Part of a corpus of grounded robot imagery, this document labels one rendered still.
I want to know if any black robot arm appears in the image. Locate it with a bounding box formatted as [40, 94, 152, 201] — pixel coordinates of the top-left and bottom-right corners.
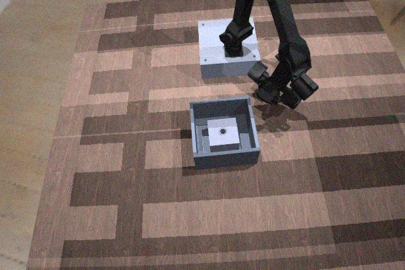
[219, 0, 319, 105]

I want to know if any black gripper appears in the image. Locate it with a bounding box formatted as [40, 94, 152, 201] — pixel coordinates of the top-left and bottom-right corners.
[248, 61, 302, 109]

